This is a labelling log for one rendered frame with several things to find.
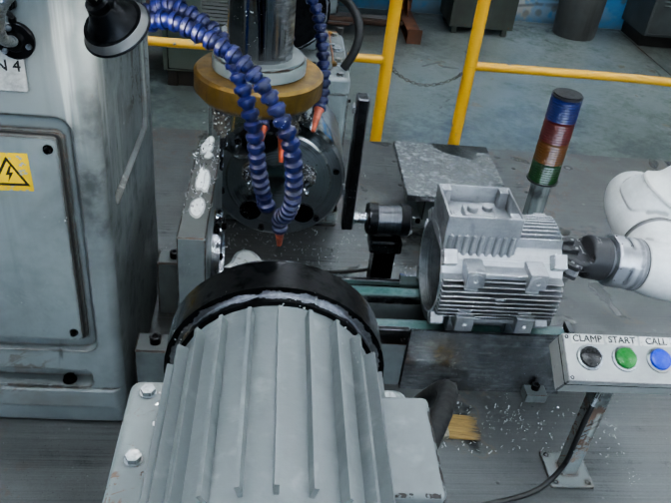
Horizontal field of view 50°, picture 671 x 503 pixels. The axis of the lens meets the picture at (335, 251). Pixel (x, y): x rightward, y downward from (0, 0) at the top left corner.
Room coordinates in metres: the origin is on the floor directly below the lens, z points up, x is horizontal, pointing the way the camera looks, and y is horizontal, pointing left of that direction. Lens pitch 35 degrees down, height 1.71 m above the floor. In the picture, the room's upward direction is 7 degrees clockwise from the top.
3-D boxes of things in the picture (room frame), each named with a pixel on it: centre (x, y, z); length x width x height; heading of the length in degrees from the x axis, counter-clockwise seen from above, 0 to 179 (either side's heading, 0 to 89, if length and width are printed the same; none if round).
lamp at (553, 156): (1.33, -0.40, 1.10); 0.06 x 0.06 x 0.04
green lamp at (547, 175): (1.33, -0.40, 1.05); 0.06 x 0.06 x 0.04
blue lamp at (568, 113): (1.33, -0.40, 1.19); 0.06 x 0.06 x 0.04
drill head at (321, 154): (1.29, 0.14, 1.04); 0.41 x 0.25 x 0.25; 7
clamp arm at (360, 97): (1.11, -0.02, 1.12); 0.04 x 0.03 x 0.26; 97
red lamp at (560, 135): (1.33, -0.40, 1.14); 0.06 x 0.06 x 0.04
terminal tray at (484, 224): (1.00, -0.22, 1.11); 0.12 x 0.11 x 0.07; 97
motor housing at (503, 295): (1.00, -0.26, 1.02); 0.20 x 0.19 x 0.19; 97
